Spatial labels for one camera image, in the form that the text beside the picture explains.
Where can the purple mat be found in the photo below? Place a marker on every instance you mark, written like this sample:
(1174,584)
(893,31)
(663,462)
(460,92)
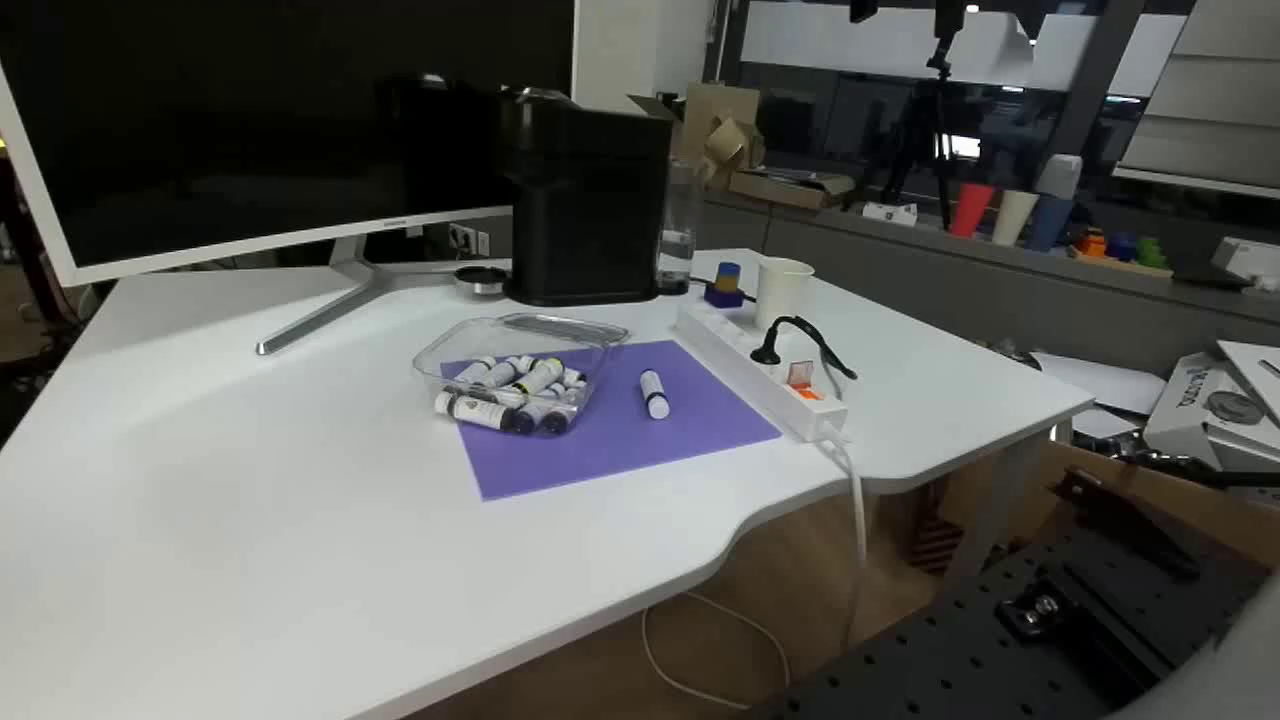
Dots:
(627,433)

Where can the black box appliance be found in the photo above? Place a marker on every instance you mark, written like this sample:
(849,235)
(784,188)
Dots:
(584,202)

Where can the blue and red small object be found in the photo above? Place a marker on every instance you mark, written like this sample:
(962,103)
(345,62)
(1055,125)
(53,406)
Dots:
(726,284)

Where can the green small toy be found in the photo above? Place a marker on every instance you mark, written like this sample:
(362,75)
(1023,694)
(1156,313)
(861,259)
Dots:
(1148,248)

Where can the white monitor stand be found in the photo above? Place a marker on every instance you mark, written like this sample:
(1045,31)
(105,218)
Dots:
(348,283)

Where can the small dark round object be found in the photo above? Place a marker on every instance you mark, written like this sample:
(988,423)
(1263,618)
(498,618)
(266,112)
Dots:
(476,276)

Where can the red cup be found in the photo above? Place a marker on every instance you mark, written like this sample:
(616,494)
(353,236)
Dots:
(969,211)

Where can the blue cup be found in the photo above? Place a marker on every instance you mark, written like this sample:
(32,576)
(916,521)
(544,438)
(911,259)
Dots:
(1055,206)

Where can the white curved computer monitor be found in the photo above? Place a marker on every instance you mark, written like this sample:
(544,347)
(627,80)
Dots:
(266,134)

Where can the printed paper stack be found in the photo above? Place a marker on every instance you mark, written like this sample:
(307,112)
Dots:
(1223,403)

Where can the black perforated breadboard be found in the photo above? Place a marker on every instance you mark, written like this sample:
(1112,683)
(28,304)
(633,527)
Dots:
(985,653)

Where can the clear plastic bottle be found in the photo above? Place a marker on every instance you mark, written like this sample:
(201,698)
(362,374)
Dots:
(679,226)

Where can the black tripod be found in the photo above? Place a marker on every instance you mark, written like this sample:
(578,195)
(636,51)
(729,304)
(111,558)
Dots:
(934,92)

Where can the clear plastic container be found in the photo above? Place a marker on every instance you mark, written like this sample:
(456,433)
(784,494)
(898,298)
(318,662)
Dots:
(460,347)

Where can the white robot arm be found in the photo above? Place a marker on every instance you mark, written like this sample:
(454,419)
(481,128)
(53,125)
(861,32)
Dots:
(1224,667)

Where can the white tube with black cap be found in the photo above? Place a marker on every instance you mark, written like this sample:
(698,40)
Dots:
(475,408)
(654,393)
(557,419)
(488,374)
(538,383)

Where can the cardboard box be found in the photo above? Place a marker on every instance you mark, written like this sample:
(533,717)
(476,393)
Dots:
(723,125)

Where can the orange small toy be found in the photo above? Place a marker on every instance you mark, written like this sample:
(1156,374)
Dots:
(1095,245)

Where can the white paper cup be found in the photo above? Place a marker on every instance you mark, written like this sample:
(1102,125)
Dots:
(1013,218)

